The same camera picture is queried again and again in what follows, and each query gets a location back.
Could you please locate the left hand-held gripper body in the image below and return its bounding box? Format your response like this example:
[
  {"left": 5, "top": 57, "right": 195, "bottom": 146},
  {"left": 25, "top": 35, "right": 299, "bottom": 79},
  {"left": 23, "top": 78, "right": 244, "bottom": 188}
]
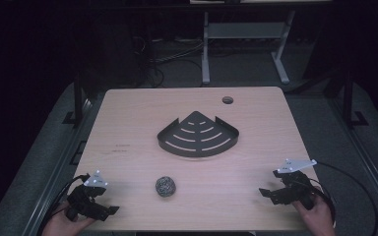
[{"left": 66, "top": 169, "right": 110, "bottom": 221}]

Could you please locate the person's right hand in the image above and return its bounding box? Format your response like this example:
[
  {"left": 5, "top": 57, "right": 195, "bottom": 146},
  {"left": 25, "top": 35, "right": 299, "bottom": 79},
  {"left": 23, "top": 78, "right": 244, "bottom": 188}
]
[{"left": 290, "top": 194, "right": 337, "bottom": 236}]

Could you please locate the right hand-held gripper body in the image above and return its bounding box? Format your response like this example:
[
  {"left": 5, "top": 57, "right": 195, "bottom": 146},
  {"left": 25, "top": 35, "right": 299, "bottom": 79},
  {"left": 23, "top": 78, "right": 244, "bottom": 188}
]
[{"left": 273, "top": 158, "right": 318, "bottom": 210}]

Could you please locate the person's left hand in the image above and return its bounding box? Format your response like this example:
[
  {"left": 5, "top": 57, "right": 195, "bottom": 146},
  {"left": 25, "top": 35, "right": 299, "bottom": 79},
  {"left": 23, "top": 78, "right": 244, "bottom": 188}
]
[{"left": 41, "top": 200, "right": 96, "bottom": 236}]

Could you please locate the bundle of floor cables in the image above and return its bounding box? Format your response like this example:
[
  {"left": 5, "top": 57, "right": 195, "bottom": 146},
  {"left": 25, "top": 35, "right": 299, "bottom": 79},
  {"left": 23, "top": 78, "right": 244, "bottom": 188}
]
[{"left": 132, "top": 36, "right": 205, "bottom": 89}]

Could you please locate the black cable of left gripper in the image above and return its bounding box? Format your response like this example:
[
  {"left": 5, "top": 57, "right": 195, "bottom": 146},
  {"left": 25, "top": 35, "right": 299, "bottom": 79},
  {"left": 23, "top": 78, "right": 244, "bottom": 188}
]
[{"left": 36, "top": 173, "right": 91, "bottom": 236}]

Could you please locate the black metal post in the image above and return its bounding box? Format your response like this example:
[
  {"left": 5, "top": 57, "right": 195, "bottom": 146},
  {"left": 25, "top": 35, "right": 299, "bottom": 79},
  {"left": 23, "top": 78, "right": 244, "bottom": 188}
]
[
  {"left": 342, "top": 70, "right": 370, "bottom": 130},
  {"left": 61, "top": 73, "right": 91, "bottom": 128}
]

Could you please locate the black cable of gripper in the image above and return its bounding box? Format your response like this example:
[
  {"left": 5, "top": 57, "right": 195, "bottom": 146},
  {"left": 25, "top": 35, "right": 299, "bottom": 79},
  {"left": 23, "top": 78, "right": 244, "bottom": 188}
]
[
  {"left": 36, "top": 173, "right": 91, "bottom": 236},
  {"left": 303, "top": 161, "right": 378, "bottom": 236}
]

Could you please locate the grey metal stand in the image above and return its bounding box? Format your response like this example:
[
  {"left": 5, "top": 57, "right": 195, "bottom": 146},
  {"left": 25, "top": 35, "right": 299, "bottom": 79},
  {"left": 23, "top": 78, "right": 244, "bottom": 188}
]
[{"left": 201, "top": 9, "right": 296, "bottom": 86}]

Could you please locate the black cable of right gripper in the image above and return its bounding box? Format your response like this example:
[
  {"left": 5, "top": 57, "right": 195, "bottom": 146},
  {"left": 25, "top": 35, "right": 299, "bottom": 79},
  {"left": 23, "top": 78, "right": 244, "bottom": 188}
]
[{"left": 303, "top": 161, "right": 378, "bottom": 236}]

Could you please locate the black metal corner shelf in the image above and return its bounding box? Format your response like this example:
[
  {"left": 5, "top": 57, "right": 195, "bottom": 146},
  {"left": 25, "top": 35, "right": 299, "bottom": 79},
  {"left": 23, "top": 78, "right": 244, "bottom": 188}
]
[{"left": 157, "top": 110, "right": 240, "bottom": 158}]

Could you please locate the steel wool ball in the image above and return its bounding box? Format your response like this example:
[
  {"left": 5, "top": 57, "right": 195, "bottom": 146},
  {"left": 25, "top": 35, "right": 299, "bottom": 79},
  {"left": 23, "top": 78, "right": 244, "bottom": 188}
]
[{"left": 155, "top": 176, "right": 177, "bottom": 198}]

